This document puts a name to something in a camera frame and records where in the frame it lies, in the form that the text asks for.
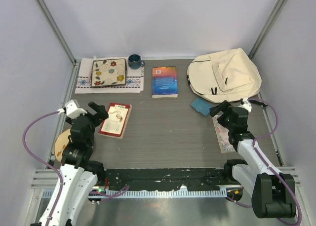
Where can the slotted grey cable duct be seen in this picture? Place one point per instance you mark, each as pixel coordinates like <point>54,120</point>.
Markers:
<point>181,193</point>

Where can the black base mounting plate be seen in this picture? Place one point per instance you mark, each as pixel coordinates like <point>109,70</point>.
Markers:
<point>165,179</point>

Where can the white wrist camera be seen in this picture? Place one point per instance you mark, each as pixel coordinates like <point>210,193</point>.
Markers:
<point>245,103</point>
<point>72,109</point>

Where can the floral square ceramic plate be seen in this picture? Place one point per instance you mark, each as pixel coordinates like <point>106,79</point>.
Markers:
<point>108,72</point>

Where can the round wooden bird coaster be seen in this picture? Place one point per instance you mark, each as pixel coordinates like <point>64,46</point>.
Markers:
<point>60,144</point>

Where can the blue sunset paperback book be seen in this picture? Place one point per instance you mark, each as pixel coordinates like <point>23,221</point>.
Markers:
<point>164,82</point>

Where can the white patterned placemat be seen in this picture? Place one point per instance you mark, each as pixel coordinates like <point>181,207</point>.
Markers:
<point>134,82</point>

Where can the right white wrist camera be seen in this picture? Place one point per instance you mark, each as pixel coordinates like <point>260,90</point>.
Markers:
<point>245,103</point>

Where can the cream canvas backpack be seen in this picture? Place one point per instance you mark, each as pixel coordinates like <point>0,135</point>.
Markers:
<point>226,75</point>

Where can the red white paperback book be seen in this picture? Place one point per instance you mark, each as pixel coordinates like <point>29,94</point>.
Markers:
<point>114,126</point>

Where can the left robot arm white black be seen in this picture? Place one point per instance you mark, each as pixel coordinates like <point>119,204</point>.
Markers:
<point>77,174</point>

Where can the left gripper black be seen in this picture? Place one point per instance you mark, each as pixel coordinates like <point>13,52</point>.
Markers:
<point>101,113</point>

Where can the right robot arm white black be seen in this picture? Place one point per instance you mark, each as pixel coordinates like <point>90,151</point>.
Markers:
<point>272,191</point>

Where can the floral pastel notebook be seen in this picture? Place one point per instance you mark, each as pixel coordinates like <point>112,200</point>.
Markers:
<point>222,136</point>

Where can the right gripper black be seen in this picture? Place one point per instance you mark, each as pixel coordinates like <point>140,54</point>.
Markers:
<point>224,107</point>

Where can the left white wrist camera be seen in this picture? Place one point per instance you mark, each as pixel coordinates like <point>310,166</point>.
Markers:
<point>72,109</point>

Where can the dark blue ceramic mug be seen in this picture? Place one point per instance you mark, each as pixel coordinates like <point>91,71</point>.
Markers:
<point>135,61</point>

